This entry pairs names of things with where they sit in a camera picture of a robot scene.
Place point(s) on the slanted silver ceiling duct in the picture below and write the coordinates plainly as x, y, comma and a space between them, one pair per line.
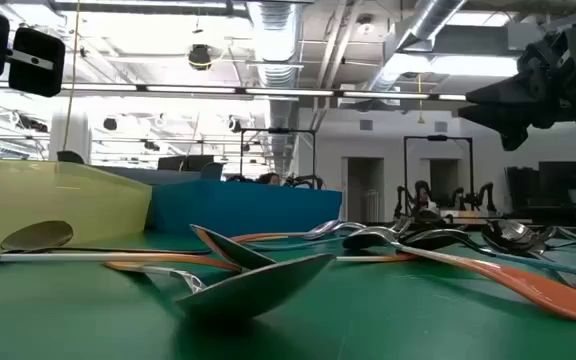
428, 20

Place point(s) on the person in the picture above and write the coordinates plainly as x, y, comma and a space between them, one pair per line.
425, 200
269, 179

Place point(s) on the grey-blue plastic bin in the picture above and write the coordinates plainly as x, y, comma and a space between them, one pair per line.
168, 178

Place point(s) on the black ceiling dome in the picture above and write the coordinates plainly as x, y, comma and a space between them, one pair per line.
200, 57

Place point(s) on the black background monitor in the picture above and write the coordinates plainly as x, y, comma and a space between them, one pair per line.
183, 163

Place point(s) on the large silver ceiling duct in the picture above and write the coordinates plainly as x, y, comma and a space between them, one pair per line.
275, 50

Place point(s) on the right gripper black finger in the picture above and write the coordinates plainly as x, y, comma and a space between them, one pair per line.
508, 120
513, 92

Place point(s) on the blue shallow plastic bin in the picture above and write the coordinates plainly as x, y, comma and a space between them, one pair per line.
268, 207

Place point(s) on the black monitor on stand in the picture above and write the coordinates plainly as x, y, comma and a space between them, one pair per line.
563, 182

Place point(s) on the green table mat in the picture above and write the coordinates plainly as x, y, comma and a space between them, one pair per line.
418, 330

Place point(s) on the translucent yellow-green plastic bin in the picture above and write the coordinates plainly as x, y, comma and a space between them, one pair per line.
78, 205

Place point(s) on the long ceiling light bar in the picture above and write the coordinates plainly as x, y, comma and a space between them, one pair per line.
288, 92

